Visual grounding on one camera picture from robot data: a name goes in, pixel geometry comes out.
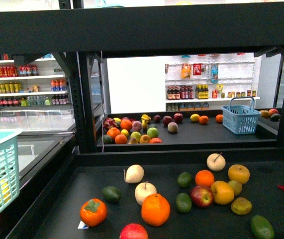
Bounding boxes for cream pear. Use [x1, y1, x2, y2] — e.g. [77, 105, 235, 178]
[135, 181, 157, 206]
[123, 164, 144, 184]

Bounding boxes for pile of background fruit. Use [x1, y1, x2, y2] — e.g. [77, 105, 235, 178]
[100, 112, 226, 145]

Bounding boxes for cream pear left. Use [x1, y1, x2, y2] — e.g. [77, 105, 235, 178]
[123, 164, 144, 184]

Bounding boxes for orange behind apple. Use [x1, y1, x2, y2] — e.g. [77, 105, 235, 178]
[194, 170, 215, 188]

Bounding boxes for dark green avocado left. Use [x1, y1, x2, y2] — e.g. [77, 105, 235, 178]
[102, 186, 122, 203]

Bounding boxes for green lime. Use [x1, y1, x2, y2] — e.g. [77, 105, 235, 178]
[176, 193, 192, 214]
[177, 172, 192, 188]

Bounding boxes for small yellow green fruit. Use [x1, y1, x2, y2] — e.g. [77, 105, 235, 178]
[228, 180, 243, 196]

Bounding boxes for black metal display shelf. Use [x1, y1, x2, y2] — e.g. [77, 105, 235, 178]
[0, 2, 284, 239]

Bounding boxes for large orange front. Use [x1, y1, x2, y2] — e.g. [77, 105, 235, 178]
[141, 193, 171, 227]

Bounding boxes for white pear with stem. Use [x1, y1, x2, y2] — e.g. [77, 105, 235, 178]
[206, 153, 226, 172]

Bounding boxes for green lime upper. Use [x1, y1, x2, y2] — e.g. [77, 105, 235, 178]
[177, 172, 192, 188]

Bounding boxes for golden pear fruit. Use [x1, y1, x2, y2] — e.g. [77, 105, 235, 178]
[228, 164, 250, 185]

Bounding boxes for small blue background basket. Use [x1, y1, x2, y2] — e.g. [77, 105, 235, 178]
[221, 97, 261, 135]

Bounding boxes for red yellow apple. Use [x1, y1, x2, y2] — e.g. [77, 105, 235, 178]
[190, 185, 214, 208]

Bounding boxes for green lime lower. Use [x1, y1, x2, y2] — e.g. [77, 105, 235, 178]
[176, 193, 192, 214]

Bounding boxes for cream pear front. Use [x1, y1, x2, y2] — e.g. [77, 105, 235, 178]
[135, 181, 157, 206]

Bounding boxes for orange persimmon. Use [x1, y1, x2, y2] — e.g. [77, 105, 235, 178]
[80, 198, 107, 227]

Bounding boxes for glass freezer cabinet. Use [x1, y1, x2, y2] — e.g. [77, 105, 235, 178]
[0, 105, 75, 179]

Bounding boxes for green avocado right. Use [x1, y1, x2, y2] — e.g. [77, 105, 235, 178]
[250, 215, 275, 239]

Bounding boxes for red apple front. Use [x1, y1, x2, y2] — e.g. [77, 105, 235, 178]
[119, 223, 148, 239]

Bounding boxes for yellow orange fruit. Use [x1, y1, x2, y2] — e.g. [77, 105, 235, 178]
[210, 181, 235, 205]

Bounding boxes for left drinks shelf unit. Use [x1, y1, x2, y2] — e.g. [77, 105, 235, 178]
[0, 53, 72, 107]

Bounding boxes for back wall goods shelf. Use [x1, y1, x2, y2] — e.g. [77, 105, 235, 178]
[165, 52, 261, 111]

